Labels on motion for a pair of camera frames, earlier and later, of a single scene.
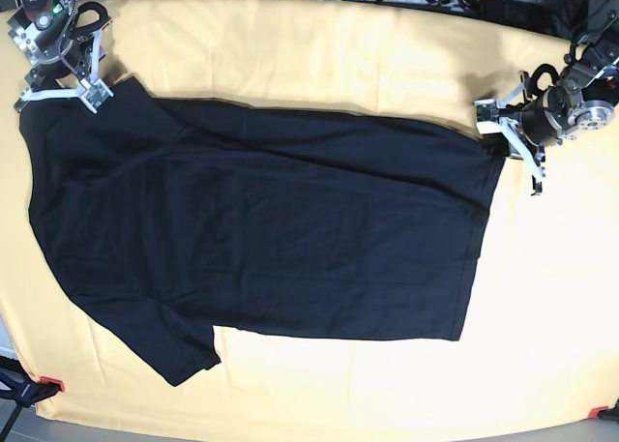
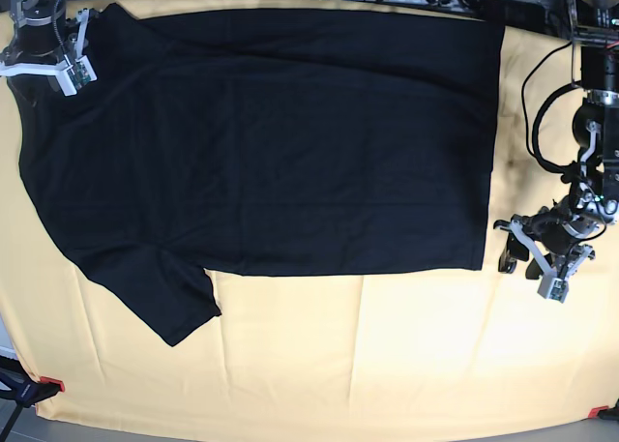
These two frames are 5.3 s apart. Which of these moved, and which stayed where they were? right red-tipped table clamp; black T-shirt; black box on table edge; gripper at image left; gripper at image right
Moved: gripper at image right; gripper at image left
Stayed: right red-tipped table clamp; black T-shirt; black box on table edge
